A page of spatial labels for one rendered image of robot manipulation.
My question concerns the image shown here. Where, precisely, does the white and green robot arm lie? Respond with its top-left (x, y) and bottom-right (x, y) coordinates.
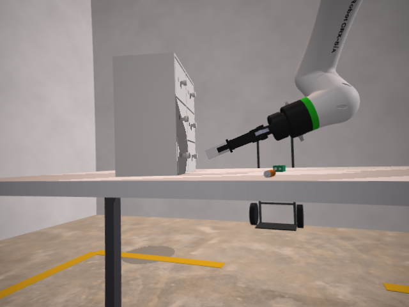
top-left (280, 0), bottom-right (363, 141)

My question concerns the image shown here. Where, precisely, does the grey drawer front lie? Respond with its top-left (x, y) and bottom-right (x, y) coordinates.
top-left (187, 109), bottom-right (197, 140)
top-left (188, 141), bottom-right (197, 171)
top-left (176, 98), bottom-right (189, 137)
top-left (177, 138), bottom-right (190, 173)
top-left (174, 58), bottom-right (188, 103)
top-left (186, 76), bottom-right (196, 112)

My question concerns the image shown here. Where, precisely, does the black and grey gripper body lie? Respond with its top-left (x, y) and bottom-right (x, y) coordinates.
top-left (261, 112), bottom-right (289, 141)

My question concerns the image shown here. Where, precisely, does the orange aa battery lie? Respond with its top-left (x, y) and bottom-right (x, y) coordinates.
top-left (264, 169), bottom-right (276, 178)

